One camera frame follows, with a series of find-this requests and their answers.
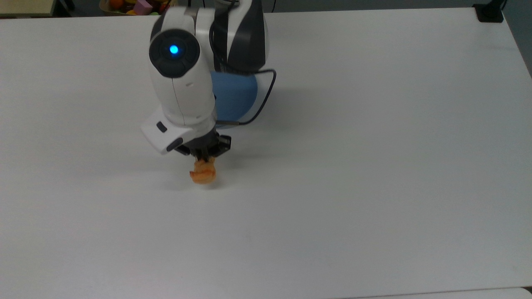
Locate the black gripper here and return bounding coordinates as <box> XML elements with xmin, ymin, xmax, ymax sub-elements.
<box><xmin>174</xmin><ymin>130</ymin><xmax>232</xmax><ymax>164</ymax></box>

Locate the orange glazed bread roll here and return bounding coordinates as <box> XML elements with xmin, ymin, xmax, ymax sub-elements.
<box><xmin>189</xmin><ymin>158</ymin><xmax>218</xmax><ymax>186</ymax></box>

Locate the blue round plate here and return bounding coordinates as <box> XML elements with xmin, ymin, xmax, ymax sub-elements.
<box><xmin>209</xmin><ymin>70</ymin><xmax>259</xmax><ymax>125</ymax></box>

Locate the basket of toy food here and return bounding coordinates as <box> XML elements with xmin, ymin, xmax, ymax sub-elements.
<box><xmin>99</xmin><ymin>0</ymin><xmax>180</xmax><ymax>16</ymax></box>

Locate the wooden furniture piece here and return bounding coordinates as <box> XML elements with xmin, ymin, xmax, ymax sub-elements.
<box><xmin>0</xmin><ymin>0</ymin><xmax>57</xmax><ymax>17</ymax></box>

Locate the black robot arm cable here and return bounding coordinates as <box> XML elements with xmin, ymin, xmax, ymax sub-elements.
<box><xmin>216</xmin><ymin>69</ymin><xmax>277</xmax><ymax>126</ymax></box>

